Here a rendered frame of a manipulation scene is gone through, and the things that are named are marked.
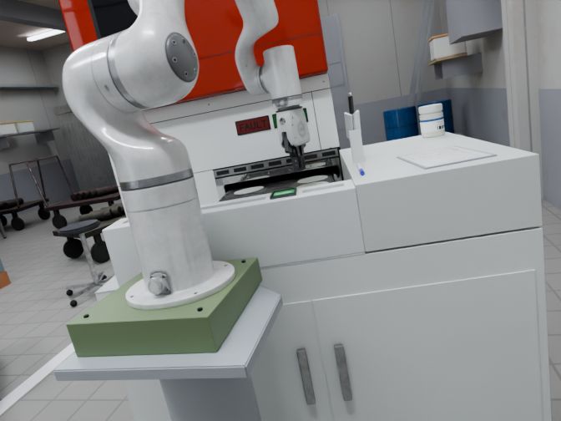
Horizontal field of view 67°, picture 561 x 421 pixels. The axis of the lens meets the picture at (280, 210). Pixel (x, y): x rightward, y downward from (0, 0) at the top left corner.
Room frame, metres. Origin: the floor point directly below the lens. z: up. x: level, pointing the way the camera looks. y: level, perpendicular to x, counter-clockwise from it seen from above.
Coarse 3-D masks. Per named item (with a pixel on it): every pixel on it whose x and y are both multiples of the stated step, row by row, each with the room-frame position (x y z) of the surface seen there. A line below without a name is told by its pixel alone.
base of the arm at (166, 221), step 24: (144, 192) 0.65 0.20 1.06; (168, 192) 0.66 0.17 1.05; (192, 192) 0.69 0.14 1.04; (144, 216) 0.65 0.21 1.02; (168, 216) 0.65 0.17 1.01; (192, 216) 0.68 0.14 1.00; (144, 240) 0.66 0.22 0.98; (168, 240) 0.65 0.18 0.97; (192, 240) 0.67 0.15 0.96; (144, 264) 0.66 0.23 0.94; (168, 264) 0.65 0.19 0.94; (192, 264) 0.66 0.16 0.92; (216, 264) 0.76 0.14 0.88; (144, 288) 0.70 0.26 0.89; (168, 288) 0.64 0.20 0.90; (192, 288) 0.65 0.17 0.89; (216, 288) 0.64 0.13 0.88
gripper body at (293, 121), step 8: (280, 112) 1.17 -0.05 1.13; (288, 112) 1.16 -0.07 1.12; (296, 112) 1.18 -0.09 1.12; (280, 120) 1.18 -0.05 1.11; (288, 120) 1.16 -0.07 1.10; (296, 120) 1.18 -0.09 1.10; (304, 120) 1.21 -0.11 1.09; (280, 128) 1.17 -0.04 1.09; (288, 128) 1.15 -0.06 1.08; (296, 128) 1.17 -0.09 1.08; (304, 128) 1.21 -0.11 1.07; (280, 136) 1.17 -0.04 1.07; (288, 136) 1.16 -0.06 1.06; (296, 136) 1.16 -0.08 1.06; (304, 136) 1.20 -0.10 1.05; (280, 144) 1.17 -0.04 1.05; (296, 144) 1.16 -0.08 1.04
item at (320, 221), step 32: (320, 192) 0.85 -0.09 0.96; (352, 192) 0.83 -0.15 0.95; (128, 224) 0.91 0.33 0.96; (224, 224) 0.87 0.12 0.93; (256, 224) 0.86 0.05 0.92; (288, 224) 0.85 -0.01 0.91; (320, 224) 0.84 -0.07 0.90; (352, 224) 0.84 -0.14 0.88; (128, 256) 0.90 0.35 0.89; (224, 256) 0.87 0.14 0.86; (256, 256) 0.86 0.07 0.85; (288, 256) 0.85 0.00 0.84; (320, 256) 0.85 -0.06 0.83
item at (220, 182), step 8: (320, 160) 1.45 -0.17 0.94; (328, 160) 1.45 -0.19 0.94; (336, 160) 1.44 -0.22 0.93; (280, 168) 1.47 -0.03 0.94; (288, 168) 1.46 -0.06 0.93; (312, 168) 1.45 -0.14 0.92; (232, 176) 1.49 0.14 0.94; (240, 176) 1.49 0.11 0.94; (248, 176) 1.48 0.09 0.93; (256, 176) 1.48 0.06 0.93; (264, 176) 1.48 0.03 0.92; (216, 184) 1.50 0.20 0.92; (224, 184) 1.49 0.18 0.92; (224, 192) 1.50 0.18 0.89
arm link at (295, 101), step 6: (294, 96) 1.17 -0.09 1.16; (300, 96) 1.18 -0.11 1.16; (276, 102) 1.18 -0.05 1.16; (282, 102) 1.16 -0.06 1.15; (288, 102) 1.16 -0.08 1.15; (294, 102) 1.17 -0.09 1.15; (300, 102) 1.18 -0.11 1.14; (276, 108) 1.18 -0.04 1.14; (282, 108) 1.18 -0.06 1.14; (288, 108) 1.17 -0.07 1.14
